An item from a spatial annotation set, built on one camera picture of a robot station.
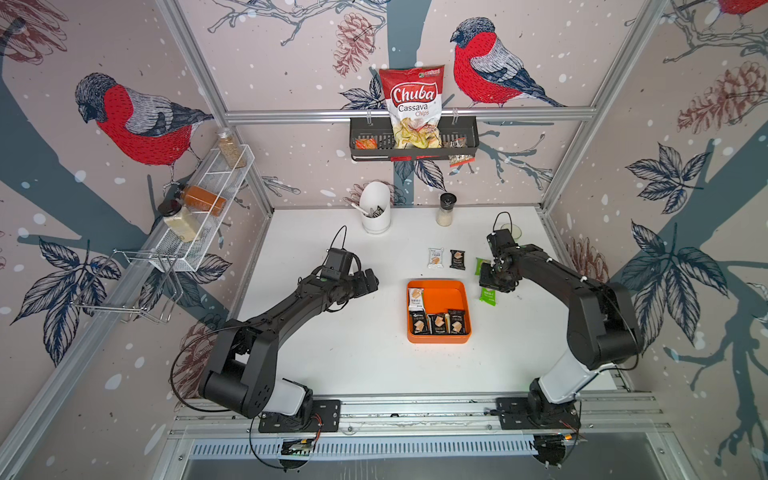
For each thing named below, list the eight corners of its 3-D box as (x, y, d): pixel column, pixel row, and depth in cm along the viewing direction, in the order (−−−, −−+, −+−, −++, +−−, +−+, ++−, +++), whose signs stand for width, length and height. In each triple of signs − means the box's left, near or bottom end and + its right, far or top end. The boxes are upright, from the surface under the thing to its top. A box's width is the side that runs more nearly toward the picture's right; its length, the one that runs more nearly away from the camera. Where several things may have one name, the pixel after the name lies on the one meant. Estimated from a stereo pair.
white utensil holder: (362, 234, 114) (358, 206, 102) (364, 208, 123) (361, 180, 111) (390, 234, 114) (389, 206, 102) (390, 208, 123) (390, 180, 111)
